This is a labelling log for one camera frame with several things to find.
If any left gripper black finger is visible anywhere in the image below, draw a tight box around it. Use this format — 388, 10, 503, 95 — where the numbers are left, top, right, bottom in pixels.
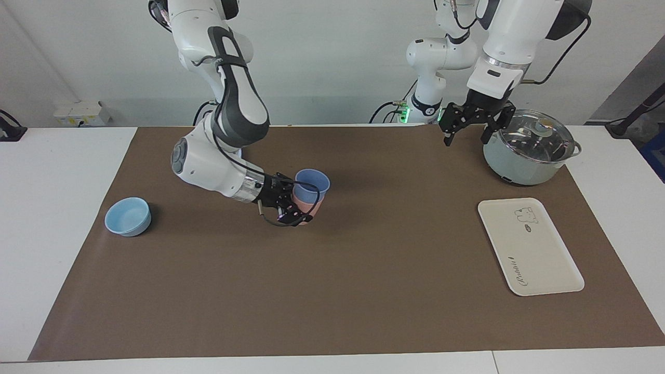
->
438, 103, 468, 147
481, 104, 516, 145

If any pink cup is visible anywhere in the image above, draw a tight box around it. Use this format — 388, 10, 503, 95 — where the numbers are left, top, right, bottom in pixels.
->
291, 190, 325, 221

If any blue cup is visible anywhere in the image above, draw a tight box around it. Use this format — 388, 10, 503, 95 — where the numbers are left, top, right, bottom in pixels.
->
294, 169, 331, 204

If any cream rectangular tray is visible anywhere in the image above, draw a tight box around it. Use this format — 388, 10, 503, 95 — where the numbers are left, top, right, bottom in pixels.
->
477, 197, 585, 297

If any glass pot lid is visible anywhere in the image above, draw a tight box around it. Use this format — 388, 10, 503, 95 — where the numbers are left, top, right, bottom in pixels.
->
496, 110, 576, 163

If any pale green pot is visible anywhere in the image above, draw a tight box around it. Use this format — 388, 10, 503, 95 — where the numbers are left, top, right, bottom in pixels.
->
483, 123, 582, 186

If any brown table mat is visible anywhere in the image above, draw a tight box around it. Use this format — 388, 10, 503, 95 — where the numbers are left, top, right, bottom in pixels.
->
29, 125, 665, 362

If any black stand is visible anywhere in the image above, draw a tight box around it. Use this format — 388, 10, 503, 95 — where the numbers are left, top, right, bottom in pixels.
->
605, 86, 665, 138

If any light blue bowl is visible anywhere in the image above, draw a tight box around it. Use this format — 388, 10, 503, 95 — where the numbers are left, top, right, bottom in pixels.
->
104, 197, 152, 237

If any blue box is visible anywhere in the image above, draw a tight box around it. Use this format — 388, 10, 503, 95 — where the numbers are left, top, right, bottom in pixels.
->
640, 130, 665, 182

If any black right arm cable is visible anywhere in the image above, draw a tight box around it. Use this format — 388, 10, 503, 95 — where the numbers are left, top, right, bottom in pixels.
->
257, 200, 312, 228

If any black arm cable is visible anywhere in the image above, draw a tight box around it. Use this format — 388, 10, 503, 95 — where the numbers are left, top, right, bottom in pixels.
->
452, 0, 593, 85
257, 200, 312, 228

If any black left base cable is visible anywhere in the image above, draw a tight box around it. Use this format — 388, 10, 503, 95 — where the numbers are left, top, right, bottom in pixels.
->
369, 78, 419, 124

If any black base cable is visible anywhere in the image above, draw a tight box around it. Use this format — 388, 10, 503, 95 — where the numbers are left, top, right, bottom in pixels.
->
369, 78, 419, 124
192, 101, 216, 126

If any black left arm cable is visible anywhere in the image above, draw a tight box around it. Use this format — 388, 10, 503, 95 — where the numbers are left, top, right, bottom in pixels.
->
452, 0, 593, 85

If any black right base cable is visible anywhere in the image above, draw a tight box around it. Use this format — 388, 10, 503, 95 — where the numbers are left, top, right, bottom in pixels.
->
192, 101, 216, 126

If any white wall socket strip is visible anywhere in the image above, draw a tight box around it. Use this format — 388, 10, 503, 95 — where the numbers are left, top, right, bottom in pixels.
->
54, 101, 111, 127

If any black clamp mount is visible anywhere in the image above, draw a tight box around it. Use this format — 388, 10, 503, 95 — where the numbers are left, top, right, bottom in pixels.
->
0, 109, 28, 142

